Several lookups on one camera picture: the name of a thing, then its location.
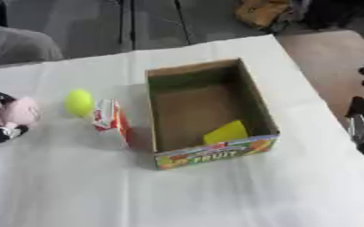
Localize pink soft toy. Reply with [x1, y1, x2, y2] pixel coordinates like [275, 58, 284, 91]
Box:
[0, 96, 44, 128]

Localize cardboard box with fruit print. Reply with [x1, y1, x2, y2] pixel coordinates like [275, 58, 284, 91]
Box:
[143, 57, 281, 171]

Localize black bag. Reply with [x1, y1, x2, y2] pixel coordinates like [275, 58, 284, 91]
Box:
[301, 0, 364, 31]

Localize yellow-green ball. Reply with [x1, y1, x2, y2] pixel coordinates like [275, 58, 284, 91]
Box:
[64, 88, 95, 118]

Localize red and white carton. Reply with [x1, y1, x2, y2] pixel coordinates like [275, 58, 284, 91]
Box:
[90, 98, 136, 149]

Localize yellow bag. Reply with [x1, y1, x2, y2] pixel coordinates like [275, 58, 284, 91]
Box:
[233, 0, 297, 30]

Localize black tripod leg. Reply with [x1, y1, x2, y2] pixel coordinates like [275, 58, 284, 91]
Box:
[116, 0, 138, 51]
[172, 0, 198, 46]

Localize yellow block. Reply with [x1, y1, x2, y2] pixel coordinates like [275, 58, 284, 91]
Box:
[202, 120, 250, 145]

